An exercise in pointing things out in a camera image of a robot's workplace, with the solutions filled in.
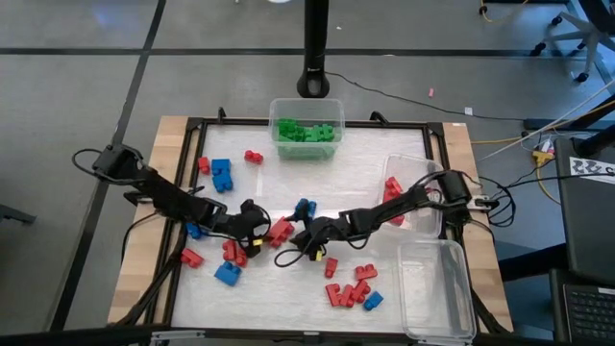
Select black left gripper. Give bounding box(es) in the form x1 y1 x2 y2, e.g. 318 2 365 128
210 198 273 260

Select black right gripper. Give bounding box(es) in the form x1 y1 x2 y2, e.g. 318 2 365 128
290 215 355 255

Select large red building block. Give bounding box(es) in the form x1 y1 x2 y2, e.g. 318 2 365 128
266 216 296 250

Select deep clear plastic bin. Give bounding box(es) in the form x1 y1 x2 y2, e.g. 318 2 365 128
267 97 346 161

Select white power strip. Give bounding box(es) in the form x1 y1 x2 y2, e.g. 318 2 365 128
468 194 499 211

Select black stand pole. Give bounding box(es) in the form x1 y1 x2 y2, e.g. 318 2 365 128
296 0 332 100

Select dark furniture foot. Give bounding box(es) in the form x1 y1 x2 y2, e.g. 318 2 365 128
0 204 37 226

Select black stand beam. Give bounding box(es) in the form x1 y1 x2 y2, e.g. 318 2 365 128
574 123 615 159
522 93 615 132

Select black case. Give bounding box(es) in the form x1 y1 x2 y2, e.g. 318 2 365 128
554 136 615 287

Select white printed label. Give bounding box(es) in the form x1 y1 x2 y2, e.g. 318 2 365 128
569 156 615 186

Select black laptop keyboard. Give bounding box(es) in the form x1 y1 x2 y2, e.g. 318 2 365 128
559 283 615 346

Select grey office chair base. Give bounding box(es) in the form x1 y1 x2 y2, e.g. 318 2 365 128
530 0 615 83

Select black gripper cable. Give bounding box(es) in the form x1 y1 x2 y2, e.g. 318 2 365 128
274 239 366 268

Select black metal table frame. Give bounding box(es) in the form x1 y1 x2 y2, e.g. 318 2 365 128
143 114 513 337

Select silver metal bracket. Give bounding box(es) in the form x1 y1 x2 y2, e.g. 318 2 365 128
151 329 208 343

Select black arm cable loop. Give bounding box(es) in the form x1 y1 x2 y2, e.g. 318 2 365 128
71 147 116 186

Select white cable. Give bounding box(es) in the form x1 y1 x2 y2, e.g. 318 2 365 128
480 79 615 162

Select yellow floor cable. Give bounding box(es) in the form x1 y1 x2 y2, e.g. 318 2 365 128
479 0 529 24

